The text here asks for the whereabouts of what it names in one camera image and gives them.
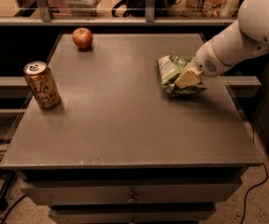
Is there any colourful snack bag background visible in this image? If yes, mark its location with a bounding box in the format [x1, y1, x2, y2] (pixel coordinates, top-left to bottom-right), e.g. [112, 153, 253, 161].
[182, 0, 240, 18]

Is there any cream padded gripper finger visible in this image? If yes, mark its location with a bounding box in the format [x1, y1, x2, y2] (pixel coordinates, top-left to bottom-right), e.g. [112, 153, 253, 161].
[175, 68, 202, 89]

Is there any lower grey drawer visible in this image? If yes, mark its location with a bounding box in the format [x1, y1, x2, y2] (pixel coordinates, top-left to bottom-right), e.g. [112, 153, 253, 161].
[49, 205, 216, 224]

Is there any grey metal railing shelf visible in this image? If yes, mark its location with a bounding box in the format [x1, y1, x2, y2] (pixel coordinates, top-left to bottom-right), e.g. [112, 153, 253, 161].
[0, 0, 238, 26]

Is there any black bag background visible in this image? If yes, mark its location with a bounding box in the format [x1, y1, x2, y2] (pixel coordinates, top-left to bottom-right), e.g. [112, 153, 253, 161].
[111, 0, 180, 17]

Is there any grey drawer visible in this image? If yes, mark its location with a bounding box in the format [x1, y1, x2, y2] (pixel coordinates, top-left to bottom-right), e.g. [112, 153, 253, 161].
[21, 178, 242, 206]
[49, 205, 216, 224]

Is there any orange soda can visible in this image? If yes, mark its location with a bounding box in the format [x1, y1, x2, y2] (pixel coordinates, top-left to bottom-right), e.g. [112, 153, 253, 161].
[23, 61, 61, 109]

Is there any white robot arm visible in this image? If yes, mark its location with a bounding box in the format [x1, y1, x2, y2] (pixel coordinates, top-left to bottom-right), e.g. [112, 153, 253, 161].
[175, 0, 269, 89]

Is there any grey drawer cabinet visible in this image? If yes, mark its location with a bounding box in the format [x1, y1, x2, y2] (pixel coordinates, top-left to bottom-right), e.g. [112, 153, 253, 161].
[0, 32, 263, 224]

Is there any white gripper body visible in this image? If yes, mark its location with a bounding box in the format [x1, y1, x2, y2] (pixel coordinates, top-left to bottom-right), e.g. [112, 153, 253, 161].
[192, 41, 231, 77]

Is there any upper grey drawer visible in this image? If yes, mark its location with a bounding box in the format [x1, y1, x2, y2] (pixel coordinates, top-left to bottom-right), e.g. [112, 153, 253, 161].
[21, 178, 242, 206]

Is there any red apple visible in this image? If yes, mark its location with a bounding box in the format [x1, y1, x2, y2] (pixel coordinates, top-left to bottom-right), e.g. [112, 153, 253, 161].
[72, 28, 92, 49]

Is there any green jalapeno chip bag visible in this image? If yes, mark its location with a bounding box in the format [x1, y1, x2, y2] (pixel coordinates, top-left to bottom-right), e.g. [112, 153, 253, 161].
[157, 55, 205, 97]

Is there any black cable right floor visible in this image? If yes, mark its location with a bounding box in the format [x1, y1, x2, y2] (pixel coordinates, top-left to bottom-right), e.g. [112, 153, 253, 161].
[239, 121, 269, 224]

